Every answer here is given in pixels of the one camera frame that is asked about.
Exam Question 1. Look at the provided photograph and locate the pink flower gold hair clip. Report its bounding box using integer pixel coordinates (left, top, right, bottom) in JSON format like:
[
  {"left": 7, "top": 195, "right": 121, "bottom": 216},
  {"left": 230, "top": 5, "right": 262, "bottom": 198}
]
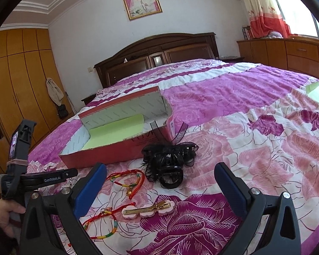
[{"left": 121, "top": 200, "right": 176, "bottom": 219}]

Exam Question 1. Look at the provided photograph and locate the black feather hair accessory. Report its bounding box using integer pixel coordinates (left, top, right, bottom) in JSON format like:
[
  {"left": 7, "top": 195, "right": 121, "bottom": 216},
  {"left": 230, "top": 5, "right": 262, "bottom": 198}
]
[{"left": 142, "top": 122, "right": 199, "bottom": 189}]

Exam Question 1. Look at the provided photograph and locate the person's left hand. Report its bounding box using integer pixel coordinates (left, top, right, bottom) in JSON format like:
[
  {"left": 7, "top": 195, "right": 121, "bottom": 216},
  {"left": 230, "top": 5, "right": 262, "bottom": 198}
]
[{"left": 0, "top": 199, "right": 26, "bottom": 238}]

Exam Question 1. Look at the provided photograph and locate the black hanging bag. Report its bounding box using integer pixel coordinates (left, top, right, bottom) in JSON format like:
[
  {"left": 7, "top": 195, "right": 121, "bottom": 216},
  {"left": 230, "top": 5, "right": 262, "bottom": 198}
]
[{"left": 56, "top": 104, "right": 69, "bottom": 120}]

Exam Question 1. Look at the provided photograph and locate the beige hanging bag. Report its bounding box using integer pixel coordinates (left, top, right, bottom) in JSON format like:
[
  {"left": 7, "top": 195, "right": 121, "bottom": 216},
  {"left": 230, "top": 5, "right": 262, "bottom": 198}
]
[{"left": 46, "top": 78, "right": 64, "bottom": 106}]

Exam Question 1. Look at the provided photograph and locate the wooden wardrobe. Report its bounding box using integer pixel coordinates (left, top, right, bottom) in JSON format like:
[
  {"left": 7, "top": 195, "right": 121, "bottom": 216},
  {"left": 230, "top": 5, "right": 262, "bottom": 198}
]
[{"left": 0, "top": 28, "right": 65, "bottom": 174}]

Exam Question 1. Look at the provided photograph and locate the pink floral bedspread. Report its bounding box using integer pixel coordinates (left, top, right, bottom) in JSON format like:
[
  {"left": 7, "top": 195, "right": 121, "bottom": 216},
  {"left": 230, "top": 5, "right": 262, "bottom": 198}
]
[{"left": 26, "top": 58, "right": 319, "bottom": 255}]

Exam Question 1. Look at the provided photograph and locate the dark wooden nightstand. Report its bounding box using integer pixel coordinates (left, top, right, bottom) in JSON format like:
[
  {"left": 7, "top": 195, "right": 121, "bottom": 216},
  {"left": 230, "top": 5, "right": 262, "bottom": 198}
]
[
  {"left": 81, "top": 93, "right": 96, "bottom": 106},
  {"left": 218, "top": 57, "right": 244, "bottom": 63}
]

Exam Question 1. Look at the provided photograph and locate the red cardboard shoe box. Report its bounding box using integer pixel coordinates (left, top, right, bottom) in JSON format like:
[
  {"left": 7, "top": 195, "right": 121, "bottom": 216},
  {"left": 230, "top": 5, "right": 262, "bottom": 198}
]
[{"left": 59, "top": 86, "right": 176, "bottom": 169}]

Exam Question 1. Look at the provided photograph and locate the light green foam sheet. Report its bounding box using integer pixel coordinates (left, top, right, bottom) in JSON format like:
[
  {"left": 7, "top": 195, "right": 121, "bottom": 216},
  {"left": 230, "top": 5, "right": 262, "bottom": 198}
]
[{"left": 82, "top": 114, "right": 144, "bottom": 150}]

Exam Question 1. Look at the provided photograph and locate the low wooden cabinet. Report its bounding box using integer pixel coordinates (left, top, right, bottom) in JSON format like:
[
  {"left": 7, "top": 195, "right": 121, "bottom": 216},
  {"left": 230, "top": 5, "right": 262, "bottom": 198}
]
[{"left": 237, "top": 36, "right": 319, "bottom": 79}]

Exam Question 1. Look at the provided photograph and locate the right dark wooden nightstand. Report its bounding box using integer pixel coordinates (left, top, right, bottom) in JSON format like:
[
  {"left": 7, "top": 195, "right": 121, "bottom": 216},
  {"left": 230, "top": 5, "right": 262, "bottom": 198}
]
[{"left": 218, "top": 57, "right": 244, "bottom": 63}]

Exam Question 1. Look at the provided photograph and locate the dark wooden headboard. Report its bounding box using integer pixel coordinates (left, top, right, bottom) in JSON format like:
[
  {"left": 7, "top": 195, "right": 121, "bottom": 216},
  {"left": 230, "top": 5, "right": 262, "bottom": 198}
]
[{"left": 94, "top": 32, "right": 219, "bottom": 88}]

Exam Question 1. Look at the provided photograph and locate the red floral curtain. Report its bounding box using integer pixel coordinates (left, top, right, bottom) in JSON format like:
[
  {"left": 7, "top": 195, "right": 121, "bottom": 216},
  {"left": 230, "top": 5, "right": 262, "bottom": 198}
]
[{"left": 243, "top": 0, "right": 291, "bottom": 39}]

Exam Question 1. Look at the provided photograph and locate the framed wedding photo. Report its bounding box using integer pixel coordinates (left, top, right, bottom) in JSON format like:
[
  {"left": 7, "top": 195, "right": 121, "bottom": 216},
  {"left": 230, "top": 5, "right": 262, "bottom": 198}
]
[{"left": 123, "top": 0, "right": 162, "bottom": 21}]

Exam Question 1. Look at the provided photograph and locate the red rainbow braided bracelet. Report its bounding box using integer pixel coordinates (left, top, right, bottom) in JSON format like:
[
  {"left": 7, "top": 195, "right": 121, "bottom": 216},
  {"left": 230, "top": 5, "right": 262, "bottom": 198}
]
[{"left": 82, "top": 201, "right": 137, "bottom": 241}]

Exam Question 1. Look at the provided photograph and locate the red braided bracelet with bell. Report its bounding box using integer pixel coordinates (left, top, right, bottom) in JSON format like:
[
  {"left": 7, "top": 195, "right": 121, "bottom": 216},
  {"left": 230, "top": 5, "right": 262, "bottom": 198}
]
[{"left": 106, "top": 169, "right": 146, "bottom": 200}]

